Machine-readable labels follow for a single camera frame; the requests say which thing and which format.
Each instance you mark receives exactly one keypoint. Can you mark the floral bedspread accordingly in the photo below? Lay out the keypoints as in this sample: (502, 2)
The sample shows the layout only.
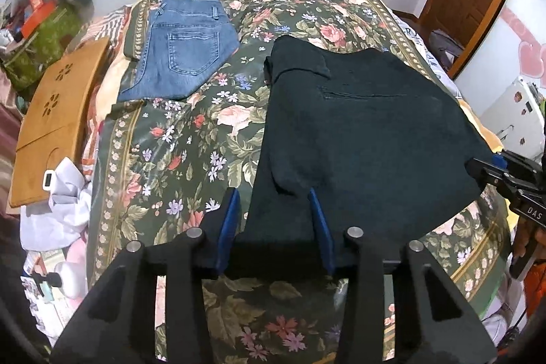
(163, 164)

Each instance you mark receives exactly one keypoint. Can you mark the white sliding wardrobe door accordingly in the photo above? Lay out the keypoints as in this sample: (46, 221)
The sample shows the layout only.
(513, 47)

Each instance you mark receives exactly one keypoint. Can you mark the wooden lap desk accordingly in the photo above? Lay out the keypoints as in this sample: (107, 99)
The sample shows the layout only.
(54, 125)

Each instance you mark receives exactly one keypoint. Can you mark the striped pink pillow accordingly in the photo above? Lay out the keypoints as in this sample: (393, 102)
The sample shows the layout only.
(111, 26)

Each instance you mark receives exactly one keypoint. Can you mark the orange red box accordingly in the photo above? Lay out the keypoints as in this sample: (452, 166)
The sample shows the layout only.
(39, 11)

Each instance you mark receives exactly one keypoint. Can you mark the black pants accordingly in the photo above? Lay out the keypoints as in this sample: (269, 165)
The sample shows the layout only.
(350, 140)

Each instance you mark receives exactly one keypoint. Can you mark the striped pink curtain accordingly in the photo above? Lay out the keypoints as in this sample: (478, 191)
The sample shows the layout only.
(9, 128)

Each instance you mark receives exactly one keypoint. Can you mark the white crumpled cloth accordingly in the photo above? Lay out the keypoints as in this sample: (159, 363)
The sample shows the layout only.
(59, 221)

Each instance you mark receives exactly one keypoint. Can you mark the grey bag on floor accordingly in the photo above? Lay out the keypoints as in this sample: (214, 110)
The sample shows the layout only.
(445, 49)

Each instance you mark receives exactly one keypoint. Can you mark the green storage bin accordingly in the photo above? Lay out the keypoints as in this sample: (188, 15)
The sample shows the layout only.
(25, 63)

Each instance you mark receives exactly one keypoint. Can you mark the person right hand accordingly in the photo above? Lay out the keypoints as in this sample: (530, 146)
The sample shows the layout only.
(523, 235)

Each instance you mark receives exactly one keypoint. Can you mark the folded blue jeans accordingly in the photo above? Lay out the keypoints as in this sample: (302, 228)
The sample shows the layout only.
(187, 41)

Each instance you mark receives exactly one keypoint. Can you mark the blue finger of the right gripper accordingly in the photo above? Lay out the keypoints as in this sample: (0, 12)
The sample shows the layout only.
(499, 161)

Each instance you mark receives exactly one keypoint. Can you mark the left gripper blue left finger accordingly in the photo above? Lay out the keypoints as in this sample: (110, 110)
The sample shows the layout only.
(116, 321)

